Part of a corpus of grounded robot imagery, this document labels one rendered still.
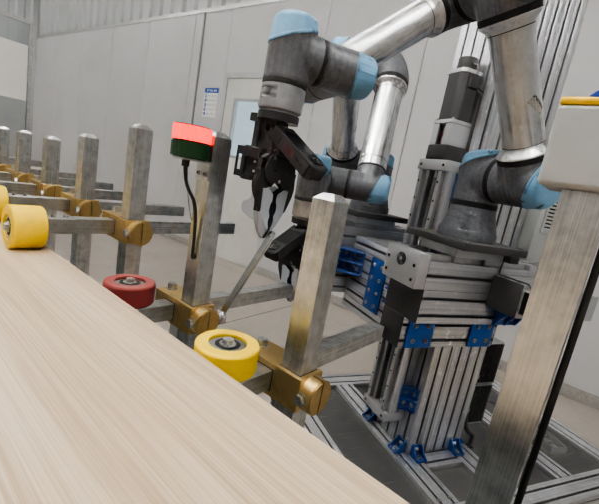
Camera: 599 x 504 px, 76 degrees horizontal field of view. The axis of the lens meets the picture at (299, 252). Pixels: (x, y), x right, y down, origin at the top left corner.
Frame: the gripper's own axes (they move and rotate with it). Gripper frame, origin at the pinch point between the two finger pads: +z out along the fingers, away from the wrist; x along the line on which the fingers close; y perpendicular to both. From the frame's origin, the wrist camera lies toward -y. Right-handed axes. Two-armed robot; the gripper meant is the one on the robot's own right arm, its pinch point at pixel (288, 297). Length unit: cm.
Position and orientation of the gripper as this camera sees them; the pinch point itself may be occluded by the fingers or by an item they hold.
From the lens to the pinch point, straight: 96.9
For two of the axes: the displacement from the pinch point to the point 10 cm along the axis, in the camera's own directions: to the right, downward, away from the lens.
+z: -1.6, 9.6, 2.1
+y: 6.4, -0.6, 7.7
